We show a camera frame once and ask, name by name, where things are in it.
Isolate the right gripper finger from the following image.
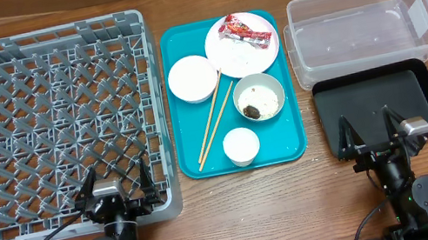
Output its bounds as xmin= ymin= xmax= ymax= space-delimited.
xmin=338 ymin=115 xmax=365 ymax=154
xmin=381 ymin=104 xmax=405 ymax=140

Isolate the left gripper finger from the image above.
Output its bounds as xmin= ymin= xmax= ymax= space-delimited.
xmin=138 ymin=158 xmax=160 ymax=201
xmin=74 ymin=167 xmax=97 ymax=209

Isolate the small white cup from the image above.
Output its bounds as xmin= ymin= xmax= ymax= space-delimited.
xmin=223 ymin=127 xmax=261 ymax=168

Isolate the grey bowl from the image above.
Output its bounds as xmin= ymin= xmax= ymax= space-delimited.
xmin=233 ymin=73 xmax=285 ymax=123

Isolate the brown food lump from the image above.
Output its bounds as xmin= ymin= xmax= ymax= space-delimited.
xmin=243 ymin=105 xmax=261 ymax=120

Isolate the white shallow bowl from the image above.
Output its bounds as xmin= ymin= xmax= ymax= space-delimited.
xmin=167 ymin=55 xmax=218 ymax=103

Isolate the red snack wrapper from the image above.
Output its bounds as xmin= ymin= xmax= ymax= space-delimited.
xmin=217 ymin=15 xmax=272 ymax=49

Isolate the white rice pile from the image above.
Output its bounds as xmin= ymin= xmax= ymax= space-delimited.
xmin=237 ymin=85 xmax=279 ymax=121

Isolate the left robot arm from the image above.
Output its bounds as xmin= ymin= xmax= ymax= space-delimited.
xmin=75 ymin=160 xmax=164 ymax=240

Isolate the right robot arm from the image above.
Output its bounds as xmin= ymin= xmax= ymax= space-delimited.
xmin=338 ymin=106 xmax=428 ymax=240

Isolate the black tray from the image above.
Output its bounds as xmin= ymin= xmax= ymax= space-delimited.
xmin=311 ymin=59 xmax=428 ymax=157

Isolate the grey plastic dish rack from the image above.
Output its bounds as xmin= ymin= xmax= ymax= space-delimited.
xmin=0 ymin=10 xmax=183 ymax=240

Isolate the clear plastic bin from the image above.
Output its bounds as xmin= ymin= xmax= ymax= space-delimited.
xmin=283 ymin=0 xmax=428 ymax=90

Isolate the right wooden chopstick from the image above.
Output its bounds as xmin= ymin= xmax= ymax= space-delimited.
xmin=199 ymin=81 xmax=234 ymax=172

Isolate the wooden chopstick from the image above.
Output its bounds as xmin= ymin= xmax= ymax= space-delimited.
xmin=199 ymin=81 xmax=234 ymax=172
xmin=198 ymin=69 xmax=222 ymax=164

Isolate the left wooden chopstick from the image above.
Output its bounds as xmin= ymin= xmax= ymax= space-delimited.
xmin=198 ymin=69 xmax=222 ymax=164

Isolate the large white plate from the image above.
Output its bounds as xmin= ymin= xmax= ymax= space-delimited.
xmin=204 ymin=10 xmax=281 ymax=78

